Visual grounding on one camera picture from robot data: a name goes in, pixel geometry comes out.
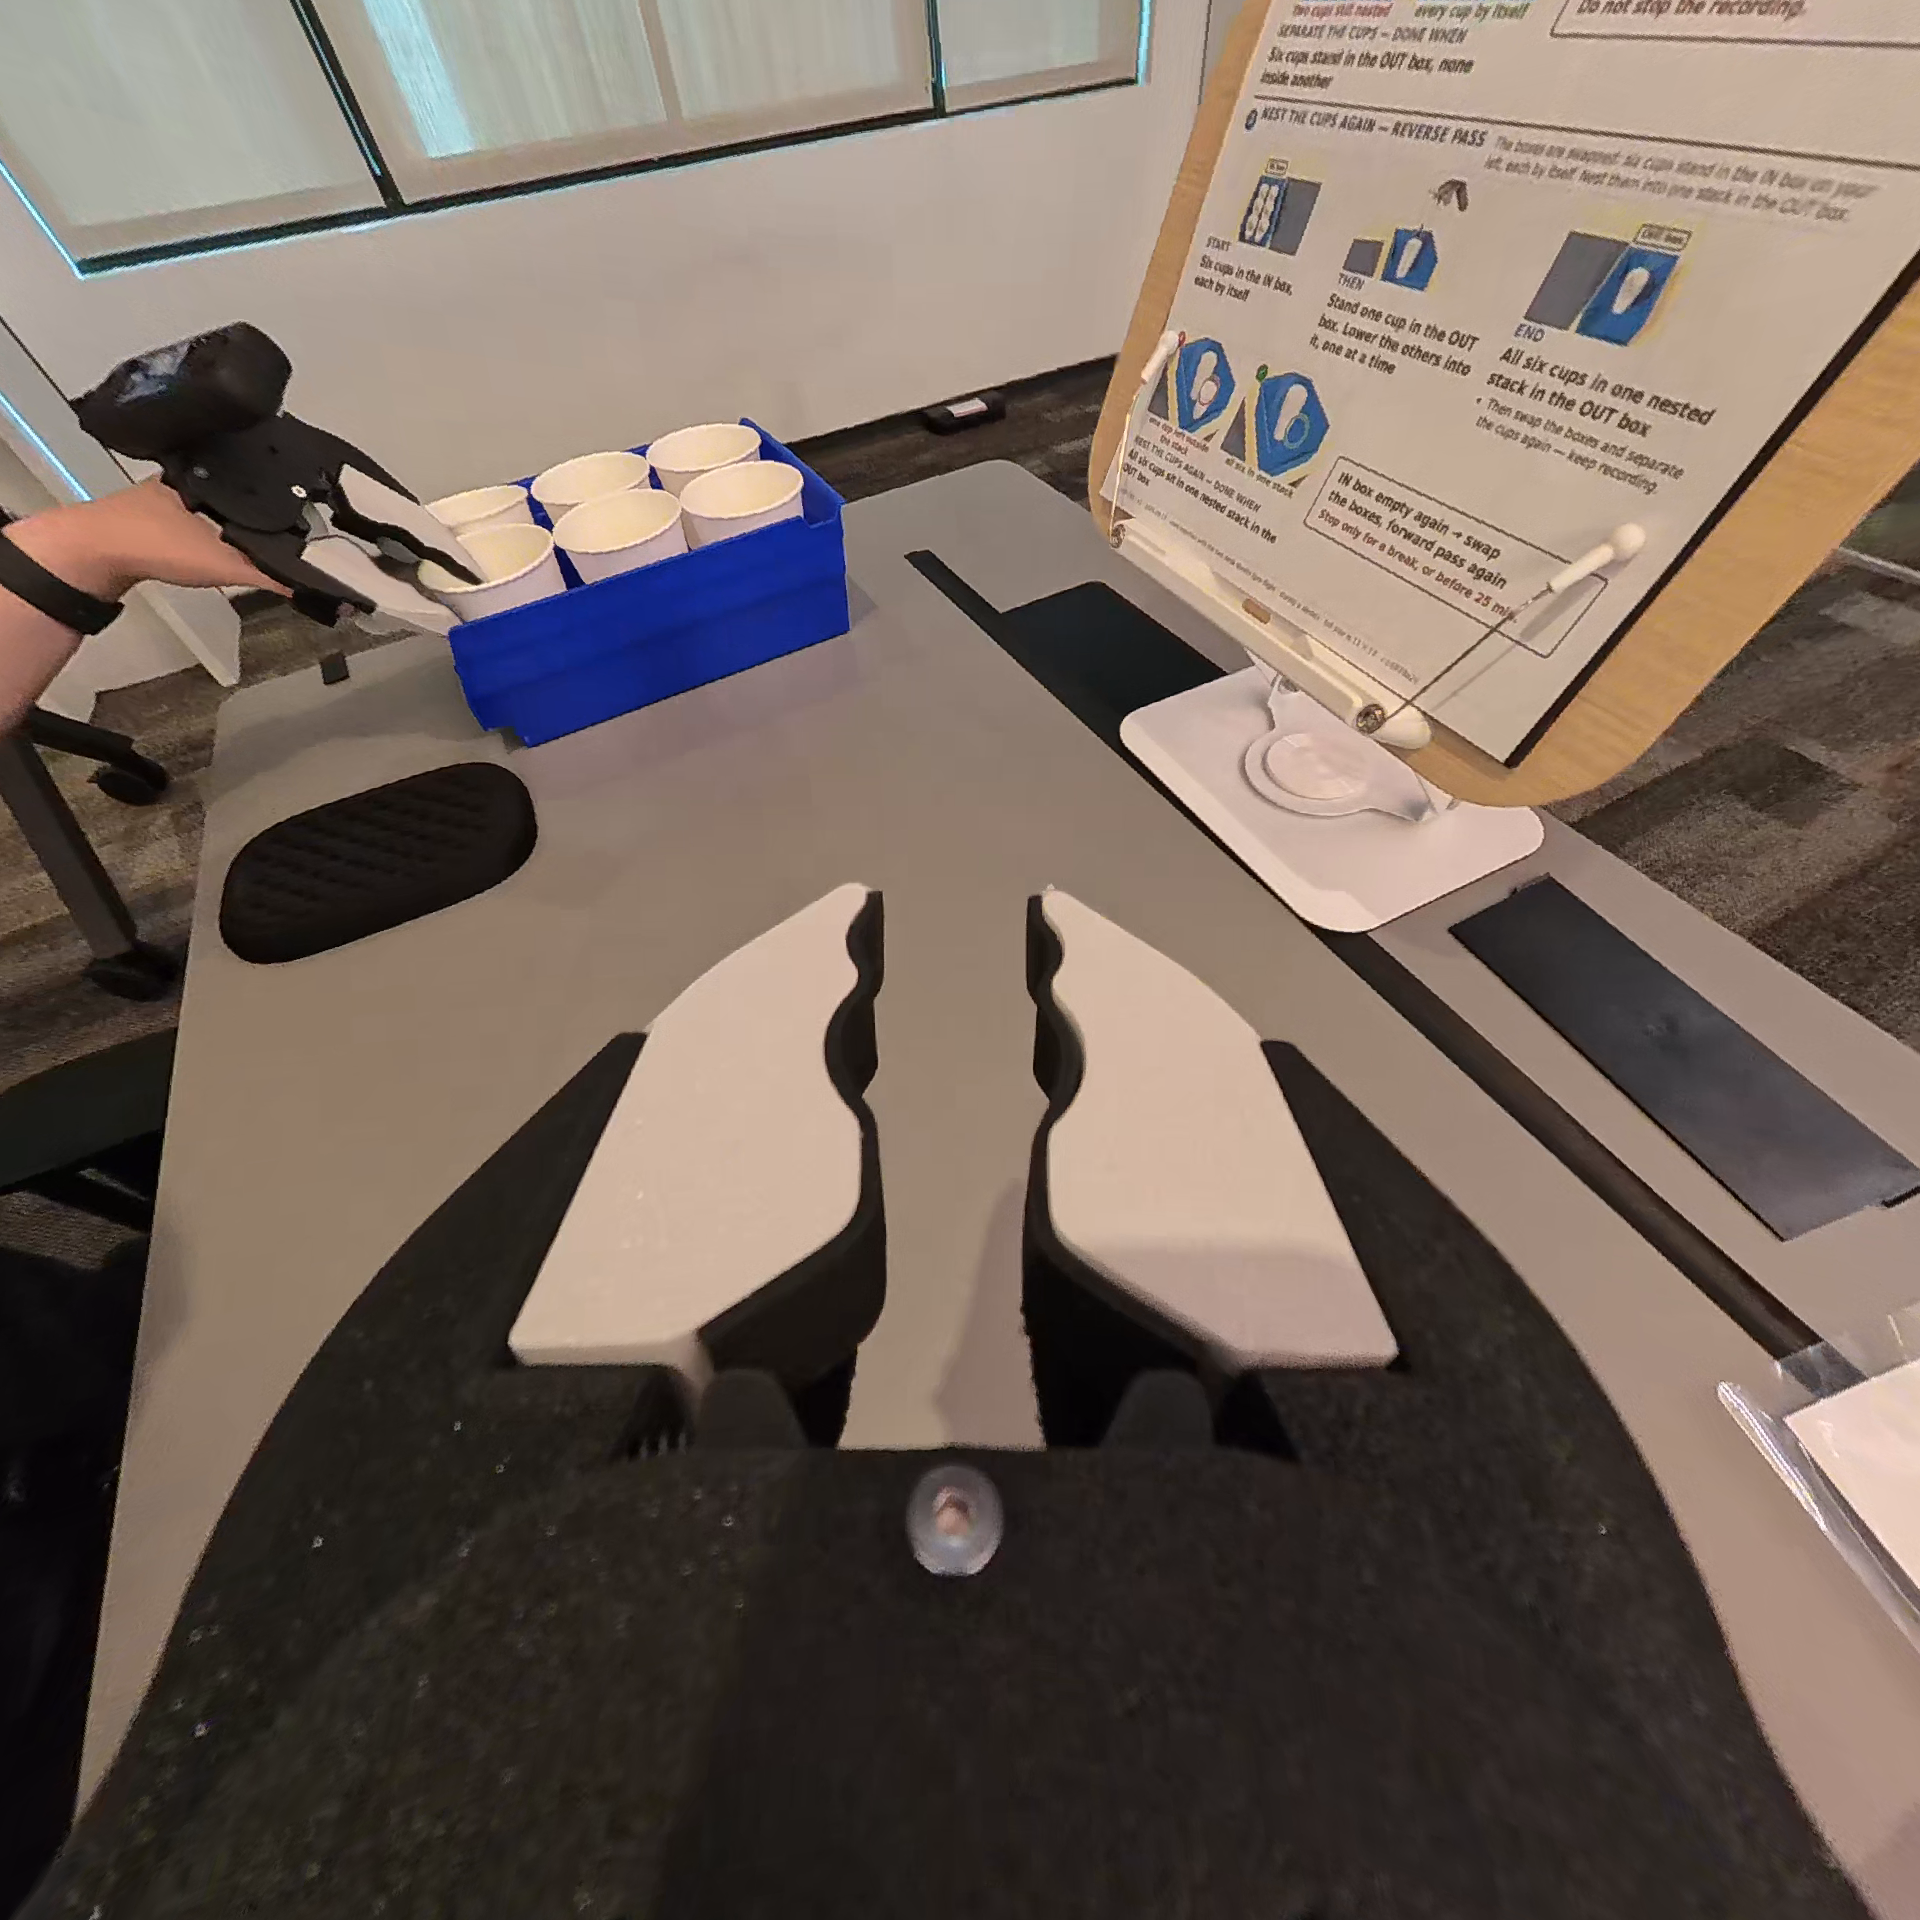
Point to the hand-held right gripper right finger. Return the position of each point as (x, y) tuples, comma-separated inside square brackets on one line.
[(1200, 1186)]

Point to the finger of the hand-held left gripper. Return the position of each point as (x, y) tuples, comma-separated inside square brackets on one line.
[(397, 509), (376, 588)]

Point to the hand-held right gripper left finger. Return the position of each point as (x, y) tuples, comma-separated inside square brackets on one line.
[(705, 1168)]

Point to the blue plastic bin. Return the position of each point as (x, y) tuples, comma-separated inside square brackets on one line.
[(646, 660)]

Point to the person's left forearm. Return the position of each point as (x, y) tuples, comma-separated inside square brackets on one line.
[(23, 660)]

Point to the person's left hand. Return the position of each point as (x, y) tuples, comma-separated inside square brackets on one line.
[(149, 546)]

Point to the black wrist band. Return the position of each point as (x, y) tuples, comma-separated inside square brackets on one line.
[(57, 601)]

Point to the black wrist rest pad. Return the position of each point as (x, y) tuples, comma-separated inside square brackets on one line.
[(376, 855)]

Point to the white stand base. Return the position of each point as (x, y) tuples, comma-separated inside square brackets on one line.
[(1348, 873)]

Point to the glass partition window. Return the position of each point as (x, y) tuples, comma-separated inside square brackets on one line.
[(523, 75)]

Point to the black flat plate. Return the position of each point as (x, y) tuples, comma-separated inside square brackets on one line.
[(1103, 648), (1682, 1052)]

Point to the black office chair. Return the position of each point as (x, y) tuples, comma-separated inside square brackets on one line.
[(73, 1109)]

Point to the laminated paper sheet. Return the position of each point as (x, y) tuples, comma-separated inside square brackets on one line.
[(1860, 1454)]

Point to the person's dark clothing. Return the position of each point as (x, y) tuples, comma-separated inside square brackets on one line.
[(57, 1500)]

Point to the wooden instruction board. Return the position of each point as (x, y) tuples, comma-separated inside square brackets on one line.
[(1502, 375)]

